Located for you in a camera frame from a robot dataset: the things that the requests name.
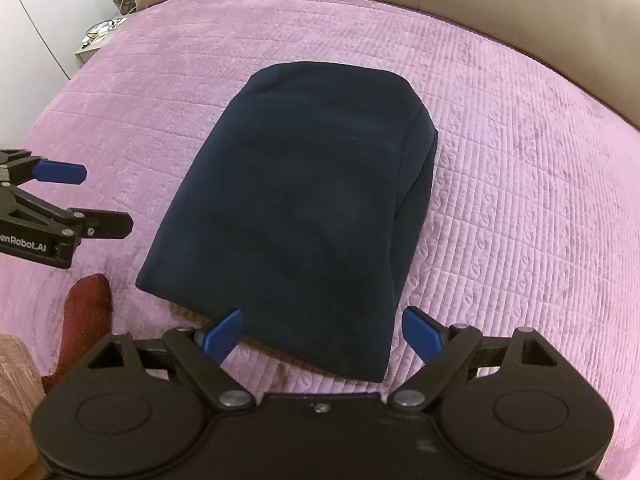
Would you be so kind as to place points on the dark red sock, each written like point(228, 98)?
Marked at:
point(87, 320)

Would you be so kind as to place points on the woven basket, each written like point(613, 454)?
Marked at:
point(123, 0)

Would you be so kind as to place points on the beige nightstand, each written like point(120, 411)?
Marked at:
point(90, 52)

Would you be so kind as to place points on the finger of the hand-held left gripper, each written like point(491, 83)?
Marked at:
point(102, 225)
point(60, 172)

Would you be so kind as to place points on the pink quilted bed blanket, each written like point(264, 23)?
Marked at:
point(500, 200)

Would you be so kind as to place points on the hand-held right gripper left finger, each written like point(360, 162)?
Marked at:
point(225, 336)

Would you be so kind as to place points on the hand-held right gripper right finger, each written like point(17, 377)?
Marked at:
point(422, 332)

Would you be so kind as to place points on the person's tan trouser leg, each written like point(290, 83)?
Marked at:
point(17, 400)

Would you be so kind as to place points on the dark navy hoodie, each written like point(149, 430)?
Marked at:
point(300, 220)

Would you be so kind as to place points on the shiny silver wrapper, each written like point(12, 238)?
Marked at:
point(104, 28)

